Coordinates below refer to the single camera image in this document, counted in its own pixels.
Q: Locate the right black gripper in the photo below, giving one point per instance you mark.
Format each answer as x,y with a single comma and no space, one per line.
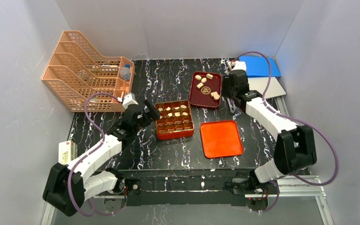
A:
231,99

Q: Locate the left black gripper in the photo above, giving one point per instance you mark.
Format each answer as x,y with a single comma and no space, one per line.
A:
146,112

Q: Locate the orange box lid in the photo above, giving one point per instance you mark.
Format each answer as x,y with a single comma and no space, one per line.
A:
221,139

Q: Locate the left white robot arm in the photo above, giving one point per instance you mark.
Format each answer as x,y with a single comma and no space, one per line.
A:
69,185

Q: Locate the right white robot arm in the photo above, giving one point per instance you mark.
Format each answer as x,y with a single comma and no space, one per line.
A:
295,144

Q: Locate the orange chocolate box with tray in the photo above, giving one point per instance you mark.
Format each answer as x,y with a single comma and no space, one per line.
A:
174,122

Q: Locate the round white chocolate piece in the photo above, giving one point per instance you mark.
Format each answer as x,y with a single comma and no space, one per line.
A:
216,97

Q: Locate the square white chocolate piece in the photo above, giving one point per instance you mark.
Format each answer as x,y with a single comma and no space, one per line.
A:
213,94

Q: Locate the dark red chocolate tray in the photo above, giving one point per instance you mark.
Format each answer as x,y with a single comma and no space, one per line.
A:
202,84

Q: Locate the white board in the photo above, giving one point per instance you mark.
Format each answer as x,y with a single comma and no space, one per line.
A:
260,83

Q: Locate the blue folder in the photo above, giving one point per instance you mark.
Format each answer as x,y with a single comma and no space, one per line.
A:
258,66

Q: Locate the small bottle with blue cap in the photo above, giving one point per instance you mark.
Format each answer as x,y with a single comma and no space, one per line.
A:
125,73

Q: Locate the peach plastic file rack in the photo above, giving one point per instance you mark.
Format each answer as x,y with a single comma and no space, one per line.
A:
77,72

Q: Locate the small white red box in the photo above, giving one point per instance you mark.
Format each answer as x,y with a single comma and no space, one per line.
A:
68,151

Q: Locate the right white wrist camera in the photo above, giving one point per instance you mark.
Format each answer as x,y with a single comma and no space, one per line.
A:
238,65

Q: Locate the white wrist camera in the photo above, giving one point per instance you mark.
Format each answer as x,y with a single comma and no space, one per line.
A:
128,100
238,65

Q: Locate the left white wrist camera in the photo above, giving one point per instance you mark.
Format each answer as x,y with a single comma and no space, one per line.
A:
128,100

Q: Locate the aluminium base frame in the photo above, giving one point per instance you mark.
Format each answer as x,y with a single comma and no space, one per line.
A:
198,187

